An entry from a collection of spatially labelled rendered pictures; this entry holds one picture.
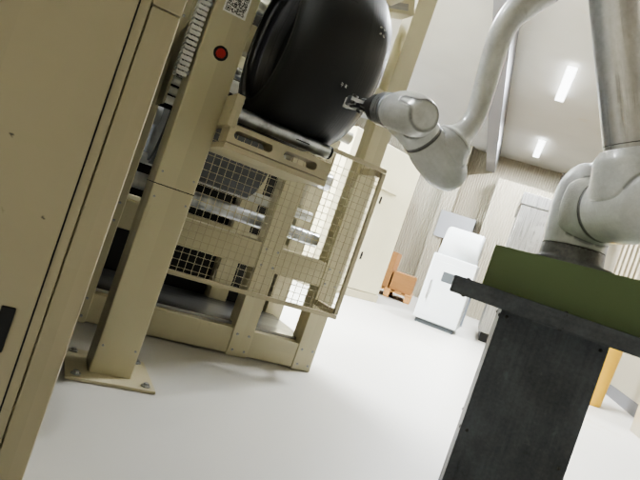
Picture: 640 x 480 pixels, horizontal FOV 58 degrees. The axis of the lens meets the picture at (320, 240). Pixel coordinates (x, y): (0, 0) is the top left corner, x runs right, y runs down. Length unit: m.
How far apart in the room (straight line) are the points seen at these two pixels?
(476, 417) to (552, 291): 0.35
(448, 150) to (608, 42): 0.41
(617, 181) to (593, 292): 0.25
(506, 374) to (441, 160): 0.54
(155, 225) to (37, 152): 0.88
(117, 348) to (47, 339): 0.87
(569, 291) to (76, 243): 1.02
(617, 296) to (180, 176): 1.24
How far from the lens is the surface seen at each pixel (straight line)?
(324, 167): 1.89
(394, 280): 9.96
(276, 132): 1.85
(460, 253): 7.42
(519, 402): 1.50
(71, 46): 1.02
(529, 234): 7.95
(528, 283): 1.41
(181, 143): 1.84
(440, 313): 7.34
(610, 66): 1.45
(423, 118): 1.36
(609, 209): 1.40
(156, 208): 1.84
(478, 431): 1.51
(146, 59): 1.03
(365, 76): 1.84
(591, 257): 1.55
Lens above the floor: 0.64
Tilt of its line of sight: 1 degrees down
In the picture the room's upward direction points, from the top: 19 degrees clockwise
